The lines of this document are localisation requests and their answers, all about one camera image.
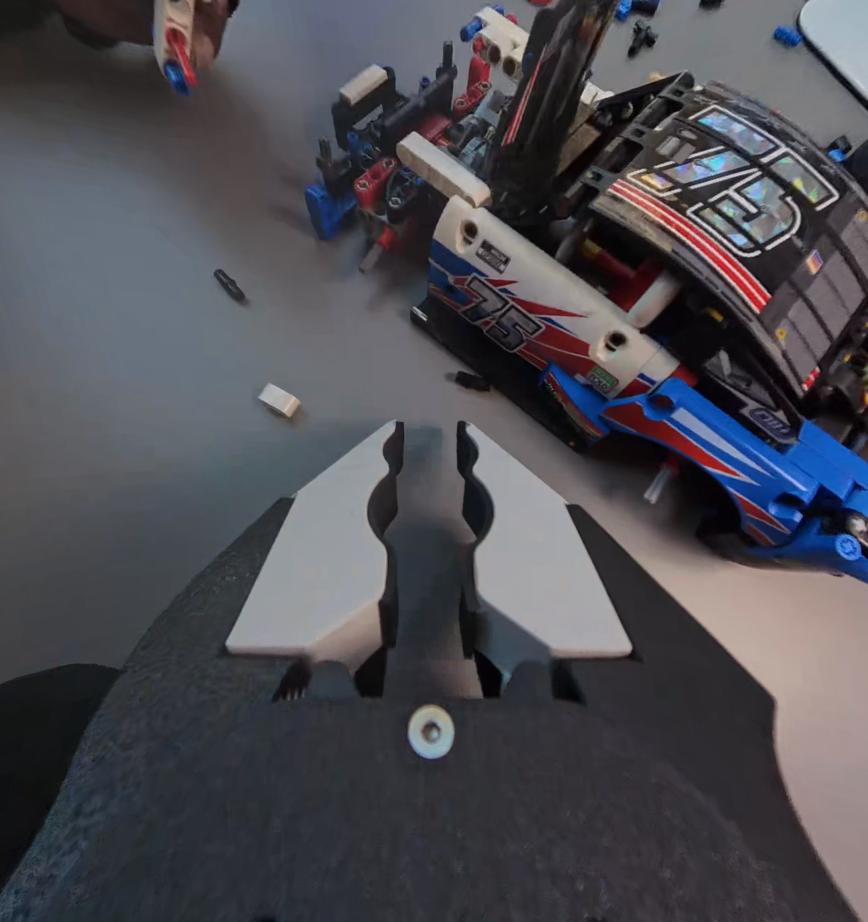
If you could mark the small white brick connector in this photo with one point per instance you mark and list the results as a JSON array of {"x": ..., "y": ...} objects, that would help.
[{"x": 279, "y": 400}]

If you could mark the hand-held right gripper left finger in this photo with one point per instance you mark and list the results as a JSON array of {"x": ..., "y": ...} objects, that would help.
[{"x": 311, "y": 576}]

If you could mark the person's left hand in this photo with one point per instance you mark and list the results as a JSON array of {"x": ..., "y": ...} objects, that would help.
[{"x": 216, "y": 25}]

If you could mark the single blue brick pin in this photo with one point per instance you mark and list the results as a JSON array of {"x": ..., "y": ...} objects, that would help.
[{"x": 786, "y": 36}]

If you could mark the white rounded tray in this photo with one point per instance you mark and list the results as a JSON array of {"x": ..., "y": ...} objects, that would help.
[{"x": 859, "y": 50}]

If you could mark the brick-built toy race car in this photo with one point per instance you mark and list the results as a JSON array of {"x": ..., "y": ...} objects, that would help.
[{"x": 621, "y": 288}]

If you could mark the grey desk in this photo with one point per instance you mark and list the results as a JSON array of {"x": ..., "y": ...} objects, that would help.
[{"x": 153, "y": 346}]

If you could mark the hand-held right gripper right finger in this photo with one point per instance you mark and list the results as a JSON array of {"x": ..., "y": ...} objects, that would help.
[{"x": 542, "y": 576}]

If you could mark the white brick beam with pins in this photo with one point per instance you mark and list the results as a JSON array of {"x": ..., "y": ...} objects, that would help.
[{"x": 174, "y": 29}]

